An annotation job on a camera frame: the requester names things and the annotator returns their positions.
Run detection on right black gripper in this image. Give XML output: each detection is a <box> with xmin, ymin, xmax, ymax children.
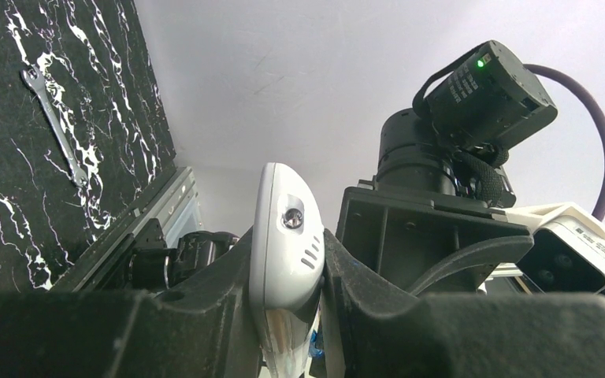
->
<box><xmin>336</xmin><ymin>187</ymin><xmax>534</xmax><ymax>295</ymax></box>

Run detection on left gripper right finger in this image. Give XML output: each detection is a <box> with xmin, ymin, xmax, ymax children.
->
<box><xmin>321</xmin><ymin>231</ymin><xmax>605</xmax><ymax>377</ymax></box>

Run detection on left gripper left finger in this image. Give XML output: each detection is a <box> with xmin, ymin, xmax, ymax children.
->
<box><xmin>0</xmin><ymin>232</ymin><xmax>260</xmax><ymax>377</ymax></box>

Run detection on white remote control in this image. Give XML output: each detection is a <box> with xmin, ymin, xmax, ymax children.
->
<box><xmin>248</xmin><ymin>162</ymin><xmax>325</xmax><ymax>377</ymax></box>

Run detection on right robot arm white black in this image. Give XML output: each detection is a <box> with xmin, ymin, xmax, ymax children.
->
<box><xmin>251</xmin><ymin>40</ymin><xmax>558</xmax><ymax>301</ymax></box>

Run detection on small silver wrench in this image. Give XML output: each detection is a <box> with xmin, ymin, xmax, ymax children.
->
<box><xmin>20</xmin><ymin>65</ymin><xmax>88</xmax><ymax>187</ymax></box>

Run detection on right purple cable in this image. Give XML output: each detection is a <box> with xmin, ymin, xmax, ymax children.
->
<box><xmin>525</xmin><ymin>63</ymin><xmax>605</xmax><ymax>222</ymax></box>

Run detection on aluminium frame rail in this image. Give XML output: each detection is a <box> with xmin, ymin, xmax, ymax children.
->
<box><xmin>51</xmin><ymin>167</ymin><xmax>199</xmax><ymax>292</ymax></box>

